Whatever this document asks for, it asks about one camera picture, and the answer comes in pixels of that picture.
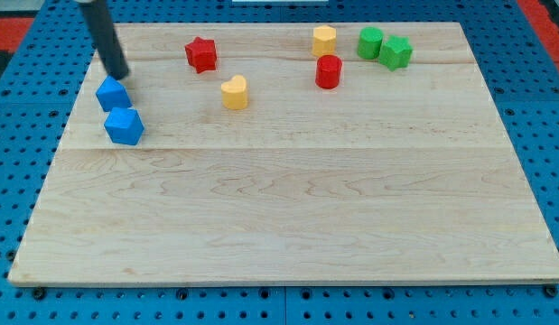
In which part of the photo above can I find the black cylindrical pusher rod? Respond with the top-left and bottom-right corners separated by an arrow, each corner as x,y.
76,0 -> 129,80

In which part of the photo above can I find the red star block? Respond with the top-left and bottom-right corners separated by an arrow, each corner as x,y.
184,36 -> 218,74

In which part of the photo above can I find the green cylinder block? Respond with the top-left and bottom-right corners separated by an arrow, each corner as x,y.
357,26 -> 384,60

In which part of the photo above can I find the yellow hexagon block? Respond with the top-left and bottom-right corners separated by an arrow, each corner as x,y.
312,25 -> 337,57

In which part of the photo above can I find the light wooden board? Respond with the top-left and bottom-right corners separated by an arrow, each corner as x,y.
9,23 -> 559,287

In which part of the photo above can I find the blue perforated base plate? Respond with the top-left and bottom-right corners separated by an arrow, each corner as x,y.
0,0 -> 559,324

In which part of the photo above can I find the green star block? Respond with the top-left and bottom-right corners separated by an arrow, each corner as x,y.
378,35 -> 413,71

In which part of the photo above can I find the blue cube block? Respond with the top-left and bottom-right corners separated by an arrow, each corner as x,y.
104,107 -> 144,145

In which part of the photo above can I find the blue triangle block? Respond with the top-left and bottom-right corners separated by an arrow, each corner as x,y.
95,76 -> 132,112

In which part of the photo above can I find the yellow heart block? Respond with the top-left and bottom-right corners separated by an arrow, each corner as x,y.
220,75 -> 248,110

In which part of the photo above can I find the red cylinder block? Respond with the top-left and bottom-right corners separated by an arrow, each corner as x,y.
315,54 -> 342,89

